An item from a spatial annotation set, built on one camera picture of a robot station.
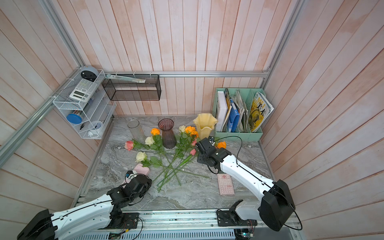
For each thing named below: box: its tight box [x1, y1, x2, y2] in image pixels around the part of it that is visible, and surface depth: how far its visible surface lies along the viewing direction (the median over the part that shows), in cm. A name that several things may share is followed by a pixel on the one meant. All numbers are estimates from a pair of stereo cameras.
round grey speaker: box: [80, 65, 99, 82], surface depth 83 cm
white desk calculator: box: [69, 78, 98, 103], surface depth 79 cm
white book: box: [216, 91, 228, 132], surface depth 95 cm
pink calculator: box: [218, 173, 235, 196], surface depth 85 cm
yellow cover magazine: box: [248, 91, 275, 133], surface depth 100 cm
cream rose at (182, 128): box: [178, 125, 186, 133], surface depth 109 cm
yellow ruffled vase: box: [193, 113, 218, 139], surface depth 94 cm
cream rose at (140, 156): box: [135, 151, 147, 163], surface depth 94 cm
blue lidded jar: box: [66, 110, 83, 124], surface depth 79 cm
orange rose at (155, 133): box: [150, 128, 163, 147], surface depth 106 cm
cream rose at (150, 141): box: [144, 136, 157, 149], surface depth 103 cm
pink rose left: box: [124, 140, 151, 151], surface depth 100 cm
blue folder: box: [227, 98, 240, 133], surface depth 97 cm
